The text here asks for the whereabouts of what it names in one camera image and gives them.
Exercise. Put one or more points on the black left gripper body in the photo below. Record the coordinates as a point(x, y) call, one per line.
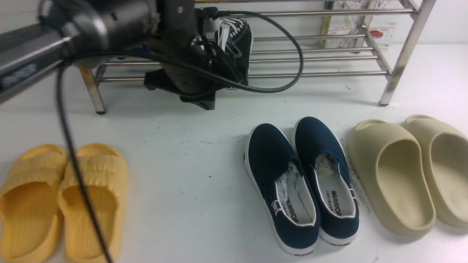
point(181, 36)

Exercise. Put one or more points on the black canvas sneaker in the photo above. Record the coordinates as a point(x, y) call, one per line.
point(235, 38)

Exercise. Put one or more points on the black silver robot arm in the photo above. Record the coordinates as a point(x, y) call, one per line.
point(84, 32)

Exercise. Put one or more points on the left navy slip-on shoe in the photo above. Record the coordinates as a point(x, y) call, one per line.
point(285, 191)

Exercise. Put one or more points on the navy slip-on shoe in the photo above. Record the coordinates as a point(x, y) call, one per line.
point(285, 191)
point(325, 164)

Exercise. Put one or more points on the right navy slip-on shoe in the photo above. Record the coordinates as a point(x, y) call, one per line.
point(325, 164)

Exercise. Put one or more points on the colourful poster behind rack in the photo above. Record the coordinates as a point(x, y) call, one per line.
point(381, 27)

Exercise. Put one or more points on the right yellow rubber slipper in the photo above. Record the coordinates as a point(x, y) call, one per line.
point(105, 175)

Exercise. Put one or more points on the yellow rubber slipper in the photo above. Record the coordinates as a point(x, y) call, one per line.
point(31, 218)
point(105, 175)

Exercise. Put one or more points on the left beige foam slide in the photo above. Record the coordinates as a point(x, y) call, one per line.
point(388, 161)

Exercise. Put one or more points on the beige foam slide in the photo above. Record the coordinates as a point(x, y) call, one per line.
point(445, 166)
point(388, 161)

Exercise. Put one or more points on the left yellow rubber slipper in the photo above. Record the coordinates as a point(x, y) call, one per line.
point(31, 218)

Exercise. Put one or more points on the right beige foam slide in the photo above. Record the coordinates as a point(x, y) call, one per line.
point(445, 166)

